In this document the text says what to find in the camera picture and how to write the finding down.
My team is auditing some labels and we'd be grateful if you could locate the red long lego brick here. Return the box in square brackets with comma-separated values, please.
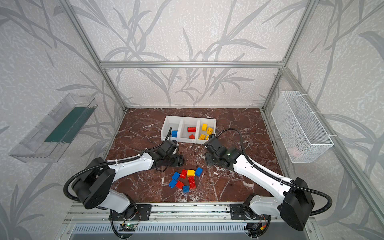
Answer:
[188, 176, 196, 189]

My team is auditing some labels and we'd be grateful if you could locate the pink object in basket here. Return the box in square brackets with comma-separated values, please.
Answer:
[288, 147, 303, 159]

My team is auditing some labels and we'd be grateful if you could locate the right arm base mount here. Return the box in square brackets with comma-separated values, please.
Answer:
[226, 204, 271, 221]

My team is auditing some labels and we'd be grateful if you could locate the blue lego brick mid-left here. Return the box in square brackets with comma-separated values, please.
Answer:
[172, 172, 180, 181]

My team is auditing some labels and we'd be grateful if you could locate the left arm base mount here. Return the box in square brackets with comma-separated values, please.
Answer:
[109, 204, 152, 222]

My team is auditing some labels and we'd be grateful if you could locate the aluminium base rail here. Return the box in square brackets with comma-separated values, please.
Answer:
[62, 201, 316, 224]

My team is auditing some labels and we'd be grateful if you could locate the blue lego brick bottom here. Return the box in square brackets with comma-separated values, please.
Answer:
[183, 186, 190, 193]

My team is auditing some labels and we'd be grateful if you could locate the red lego brick middle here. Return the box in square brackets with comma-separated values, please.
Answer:
[180, 169, 188, 179]

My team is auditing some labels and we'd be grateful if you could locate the green circuit board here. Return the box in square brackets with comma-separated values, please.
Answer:
[119, 224, 138, 232]

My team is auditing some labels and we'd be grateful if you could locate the red lego brick lower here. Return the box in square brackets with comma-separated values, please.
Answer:
[176, 181, 185, 190]

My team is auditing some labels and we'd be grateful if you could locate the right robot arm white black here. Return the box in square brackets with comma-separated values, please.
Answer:
[204, 135, 333, 231]

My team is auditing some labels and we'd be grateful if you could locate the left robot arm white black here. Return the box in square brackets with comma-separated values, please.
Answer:
[63, 139, 184, 218]

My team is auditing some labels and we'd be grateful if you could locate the white three-compartment sorting bin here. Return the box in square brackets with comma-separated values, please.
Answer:
[161, 116, 217, 144]

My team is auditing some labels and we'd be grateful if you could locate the white wire mesh basket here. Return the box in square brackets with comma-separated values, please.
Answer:
[271, 91, 334, 164]

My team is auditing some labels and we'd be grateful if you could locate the clear acrylic wall shelf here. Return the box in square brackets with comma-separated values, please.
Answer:
[9, 94, 98, 163]

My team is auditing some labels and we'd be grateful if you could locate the red long lego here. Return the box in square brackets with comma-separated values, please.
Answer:
[187, 127, 196, 133]

